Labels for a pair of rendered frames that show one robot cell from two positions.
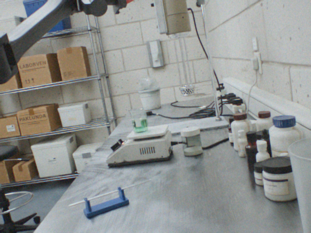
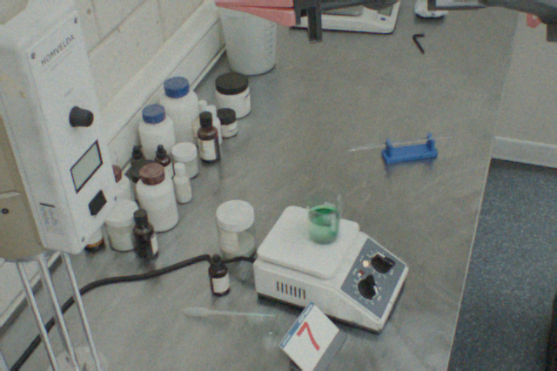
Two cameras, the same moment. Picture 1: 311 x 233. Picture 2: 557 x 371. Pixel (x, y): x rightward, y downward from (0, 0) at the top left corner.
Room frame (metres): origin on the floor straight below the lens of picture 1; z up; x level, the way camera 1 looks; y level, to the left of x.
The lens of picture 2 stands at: (1.89, 0.21, 1.58)
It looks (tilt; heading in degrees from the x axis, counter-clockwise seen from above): 38 degrees down; 196
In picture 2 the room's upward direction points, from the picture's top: 3 degrees counter-clockwise
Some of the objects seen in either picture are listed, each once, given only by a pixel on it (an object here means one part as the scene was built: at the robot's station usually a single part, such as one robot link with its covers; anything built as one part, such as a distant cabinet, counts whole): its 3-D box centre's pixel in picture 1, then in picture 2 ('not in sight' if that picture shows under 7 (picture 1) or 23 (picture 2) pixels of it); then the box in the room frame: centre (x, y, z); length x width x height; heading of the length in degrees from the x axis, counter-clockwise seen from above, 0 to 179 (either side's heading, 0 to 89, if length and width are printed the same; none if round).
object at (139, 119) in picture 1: (139, 121); (324, 219); (1.10, 0.05, 0.87); 0.06 x 0.05 x 0.08; 18
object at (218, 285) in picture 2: not in sight; (218, 272); (1.15, -0.10, 0.78); 0.03 x 0.03 x 0.07
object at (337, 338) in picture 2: not in sight; (314, 340); (1.23, 0.06, 0.77); 0.09 x 0.06 x 0.04; 164
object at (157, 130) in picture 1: (148, 131); (308, 239); (1.10, 0.03, 0.83); 0.12 x 0.12 x 0.01; 79
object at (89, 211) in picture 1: (105, 200); (409, 147); (0.75, 0.14, 0.77); 0.10 x 0.03 x 0.04; 114
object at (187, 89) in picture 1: (183, 64); (58, 313); (1.45, -0.15, 1.02); 0.07 x 0.07 x 0.25
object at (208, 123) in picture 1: (190, 125); not in sight; (1.46, -0.14, 0.76); 0.30 x 0.20 x 0.01; 85
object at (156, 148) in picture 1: (142, 145); (325, 266); (1.11, 0.05, 0.79); 0.22 x 0.13 x 0.08; 79
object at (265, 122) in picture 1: (266, 128); (115, 194); (1.02, -0.32, 0.80); 0.06 x 0.06 x 0.10
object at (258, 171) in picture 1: (264, 173); (226, 122); (0.74, -0.22, 0.77); 0.04 x 0.04 x 0.04
